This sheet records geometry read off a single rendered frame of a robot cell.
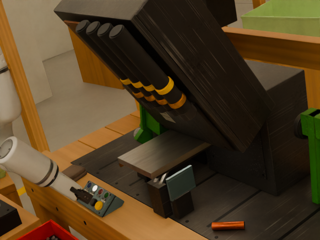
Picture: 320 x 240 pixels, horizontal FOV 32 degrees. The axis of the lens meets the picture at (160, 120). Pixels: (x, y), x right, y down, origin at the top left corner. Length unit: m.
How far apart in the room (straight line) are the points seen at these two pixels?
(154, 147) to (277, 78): 0.40
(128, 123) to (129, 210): 0.72
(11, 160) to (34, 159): 0.07
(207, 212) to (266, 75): 0.44
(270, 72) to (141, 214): 0.58
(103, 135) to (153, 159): 0.85
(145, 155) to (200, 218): 0.26
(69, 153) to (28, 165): 0.74
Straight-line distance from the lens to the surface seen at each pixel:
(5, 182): 2.42
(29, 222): 1.96
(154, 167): 1.47
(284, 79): 1.59
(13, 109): 1.51
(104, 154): 2.14
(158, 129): 1.70
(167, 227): 1.64
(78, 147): 2.30
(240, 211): 1.64
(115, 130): 2.36
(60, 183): 1.61
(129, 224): 1.69
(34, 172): 1.57
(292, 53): 1.82
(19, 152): 1.53
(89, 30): 1.25
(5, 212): 1.94
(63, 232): 1.73
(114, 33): 1.17
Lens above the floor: 1.83
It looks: 24 degrees down
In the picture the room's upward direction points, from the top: 13 degrees counter-clockwise
